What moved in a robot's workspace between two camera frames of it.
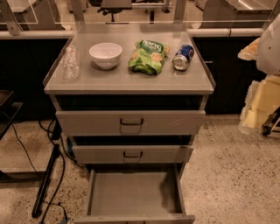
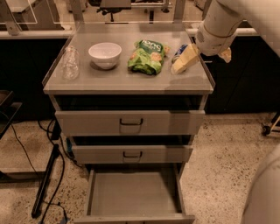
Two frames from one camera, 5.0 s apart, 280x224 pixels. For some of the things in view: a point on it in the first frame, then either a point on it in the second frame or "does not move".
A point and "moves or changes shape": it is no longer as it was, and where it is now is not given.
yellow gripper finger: (250, 52) -> (211, 45)
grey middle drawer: (103, 155) does not move
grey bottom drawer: (136, 196) does not move
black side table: (9, 109) does not move
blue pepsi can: (183, 57) moves or changes shape
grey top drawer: (129, 122) does not move
